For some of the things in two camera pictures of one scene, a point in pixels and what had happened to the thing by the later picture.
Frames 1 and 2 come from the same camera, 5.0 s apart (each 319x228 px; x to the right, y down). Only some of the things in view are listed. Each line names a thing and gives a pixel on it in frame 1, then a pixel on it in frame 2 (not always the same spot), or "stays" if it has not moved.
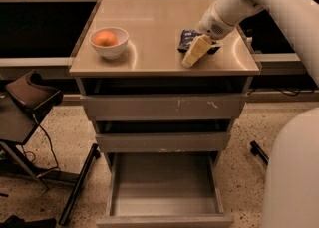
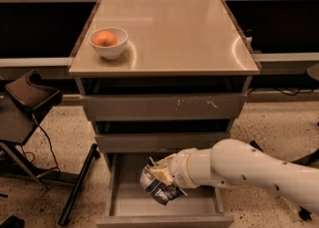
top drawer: x=225 y=107 stays
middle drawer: x=164 y=142 stays
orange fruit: x=105 y=38 stays
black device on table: x=33 y=93 stays
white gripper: x=211 y=25 -> x=179 y=169
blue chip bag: x=187 y=37 -> x=157 y=189
